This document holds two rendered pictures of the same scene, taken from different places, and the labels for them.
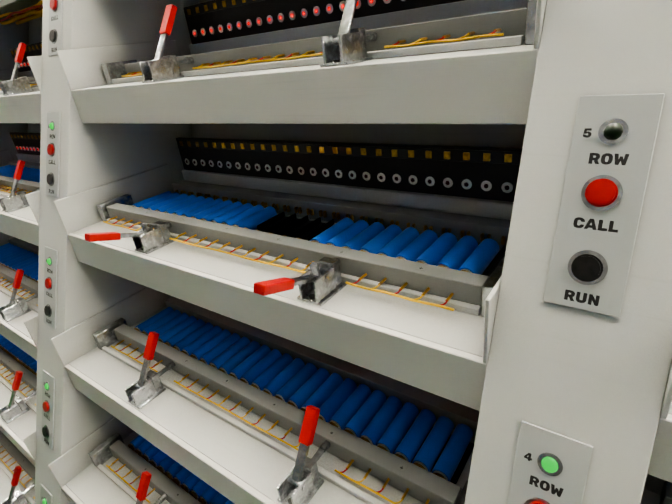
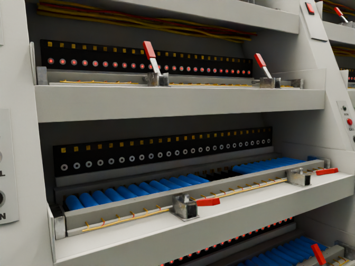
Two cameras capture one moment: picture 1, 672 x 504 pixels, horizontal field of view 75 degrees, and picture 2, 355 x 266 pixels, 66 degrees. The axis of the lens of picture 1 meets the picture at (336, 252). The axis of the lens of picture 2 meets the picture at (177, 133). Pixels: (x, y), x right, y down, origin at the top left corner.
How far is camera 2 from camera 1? 0.71 m
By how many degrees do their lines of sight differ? 69
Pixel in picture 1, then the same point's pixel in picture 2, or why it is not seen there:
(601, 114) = (341, 104)
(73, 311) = not seen: outside the picture
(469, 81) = (314, 96)
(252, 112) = (245, 106)
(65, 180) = (37, 191)
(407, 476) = (332, 253)
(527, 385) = not seen: outside the picture
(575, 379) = not seen: outside the picture
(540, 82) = (329, 97)
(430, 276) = (313, 163)
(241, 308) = (280, 210)
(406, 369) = (338, 192)
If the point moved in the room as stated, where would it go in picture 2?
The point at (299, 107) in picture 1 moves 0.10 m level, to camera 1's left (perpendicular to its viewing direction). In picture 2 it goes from (268, 104) to (260, 92)
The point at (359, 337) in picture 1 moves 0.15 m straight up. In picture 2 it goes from (328, 188) to (305, 117)
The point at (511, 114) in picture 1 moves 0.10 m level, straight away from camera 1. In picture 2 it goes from (321, 106) to (280, 120)
